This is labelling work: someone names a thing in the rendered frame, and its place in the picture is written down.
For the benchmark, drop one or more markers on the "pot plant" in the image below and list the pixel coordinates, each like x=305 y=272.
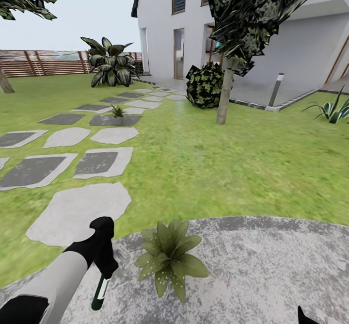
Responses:
x=166 y=257
x=118 y=114

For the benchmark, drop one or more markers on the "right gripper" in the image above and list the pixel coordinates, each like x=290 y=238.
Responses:
x=304 y=319

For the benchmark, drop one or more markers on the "fixed window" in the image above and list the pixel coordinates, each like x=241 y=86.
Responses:
x=179 y=53

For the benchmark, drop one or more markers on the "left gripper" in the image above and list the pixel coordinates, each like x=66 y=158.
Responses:
x=106 y=263

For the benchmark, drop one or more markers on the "door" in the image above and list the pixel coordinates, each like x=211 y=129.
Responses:
x=211 y=47
x=337 y=59

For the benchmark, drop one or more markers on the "insectifuge atomizer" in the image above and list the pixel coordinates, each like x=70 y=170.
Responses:
x=100 y=293

